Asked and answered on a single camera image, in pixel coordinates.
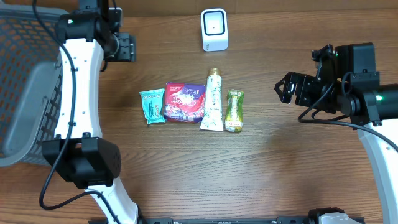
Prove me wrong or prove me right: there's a red purple pad pack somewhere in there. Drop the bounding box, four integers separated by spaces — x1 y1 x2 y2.
164 82 206 123

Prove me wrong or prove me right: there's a white tube gold cap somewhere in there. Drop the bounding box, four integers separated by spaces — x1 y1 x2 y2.
200 68 224 131

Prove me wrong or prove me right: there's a green snack packet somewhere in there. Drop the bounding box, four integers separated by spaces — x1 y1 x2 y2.
224 90 244 133

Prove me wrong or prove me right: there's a white barcode scanner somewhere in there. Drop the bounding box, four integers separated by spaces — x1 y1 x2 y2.
200 8 229 52

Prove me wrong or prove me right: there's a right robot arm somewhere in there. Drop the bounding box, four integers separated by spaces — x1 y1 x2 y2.
274 43 397 223

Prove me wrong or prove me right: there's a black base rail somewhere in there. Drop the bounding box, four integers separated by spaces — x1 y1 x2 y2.
137 216 318 224

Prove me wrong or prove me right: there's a teal wipes packet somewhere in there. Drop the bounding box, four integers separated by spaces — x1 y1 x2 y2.
139 88 166 125

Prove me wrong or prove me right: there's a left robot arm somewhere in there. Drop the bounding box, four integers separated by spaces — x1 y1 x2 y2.
42 1 140 223

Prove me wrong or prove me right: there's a grey plastic basket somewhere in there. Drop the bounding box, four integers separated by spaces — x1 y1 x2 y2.
1 4 65 167

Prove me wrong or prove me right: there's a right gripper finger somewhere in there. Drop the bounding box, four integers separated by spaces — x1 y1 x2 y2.
274 72 293 89
274 86 293 104

